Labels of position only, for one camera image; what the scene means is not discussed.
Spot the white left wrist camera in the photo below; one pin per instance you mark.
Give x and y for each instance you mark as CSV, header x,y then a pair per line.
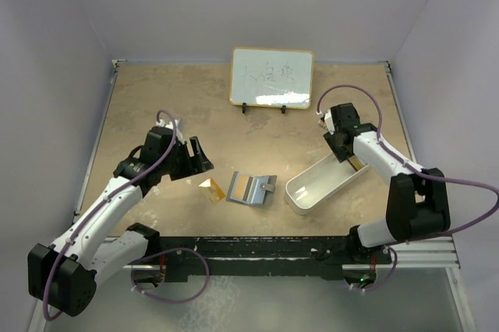
x,y
178,124

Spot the grey card holder wallet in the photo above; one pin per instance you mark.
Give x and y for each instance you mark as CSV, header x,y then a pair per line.
x,y
262,191

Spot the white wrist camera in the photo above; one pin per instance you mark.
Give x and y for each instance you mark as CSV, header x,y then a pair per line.
x,y
178,124
326,116

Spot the white box with cards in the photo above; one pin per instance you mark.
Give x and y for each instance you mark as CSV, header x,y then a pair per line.
x,y
331,171

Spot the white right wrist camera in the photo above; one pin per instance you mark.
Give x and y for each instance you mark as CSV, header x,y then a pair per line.
x,y
326,116

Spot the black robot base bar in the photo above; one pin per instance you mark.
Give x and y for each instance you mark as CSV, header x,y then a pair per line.
x,y
244,256

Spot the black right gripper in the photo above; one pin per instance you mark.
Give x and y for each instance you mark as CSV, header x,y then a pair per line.
x,y
341,154

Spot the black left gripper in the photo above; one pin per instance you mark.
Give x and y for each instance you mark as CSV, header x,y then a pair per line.
x,y
196,164

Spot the small whiteboard with writing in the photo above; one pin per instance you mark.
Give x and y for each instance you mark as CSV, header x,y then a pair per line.
x,y
272,78

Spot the yellow credit card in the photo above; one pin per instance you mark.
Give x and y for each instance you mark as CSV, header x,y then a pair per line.
x,y
241,186
212,190

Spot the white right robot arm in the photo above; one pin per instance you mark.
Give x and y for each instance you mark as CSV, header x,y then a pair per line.
x,y
417,205

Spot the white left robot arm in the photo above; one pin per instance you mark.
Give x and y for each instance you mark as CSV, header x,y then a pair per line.
x,y
66,274

